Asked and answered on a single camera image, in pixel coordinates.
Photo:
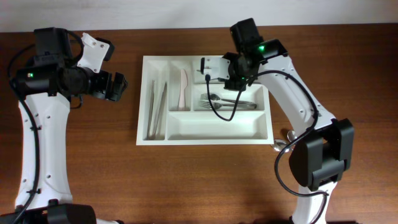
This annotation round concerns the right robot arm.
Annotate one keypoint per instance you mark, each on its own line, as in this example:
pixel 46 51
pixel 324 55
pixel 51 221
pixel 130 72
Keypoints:
pixel 322 151

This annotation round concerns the large steel spoon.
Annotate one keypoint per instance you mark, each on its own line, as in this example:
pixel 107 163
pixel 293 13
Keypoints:
pixel 291 135
pixel 279 144

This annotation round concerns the steel fork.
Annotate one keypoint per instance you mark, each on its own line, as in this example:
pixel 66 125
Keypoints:
pixel 215 97
pixel 215 105

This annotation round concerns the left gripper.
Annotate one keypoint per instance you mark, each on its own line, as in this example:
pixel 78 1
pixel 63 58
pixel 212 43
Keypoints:
pixel 103 89

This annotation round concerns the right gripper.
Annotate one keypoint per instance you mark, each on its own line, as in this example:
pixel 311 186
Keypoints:
pixel 234 81

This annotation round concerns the pink plastic knife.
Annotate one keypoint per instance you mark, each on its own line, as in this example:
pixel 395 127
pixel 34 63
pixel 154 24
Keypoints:
pixel 183 86

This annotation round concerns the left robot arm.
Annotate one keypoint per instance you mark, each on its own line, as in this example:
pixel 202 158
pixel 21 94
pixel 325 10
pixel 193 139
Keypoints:
pixel 65 66

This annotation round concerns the white plastic cutlery tray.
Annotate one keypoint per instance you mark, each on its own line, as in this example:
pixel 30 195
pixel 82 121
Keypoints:
pixel 197 125

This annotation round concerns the long steel tongs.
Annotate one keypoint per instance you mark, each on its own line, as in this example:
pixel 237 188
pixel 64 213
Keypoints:
pixel 159 89

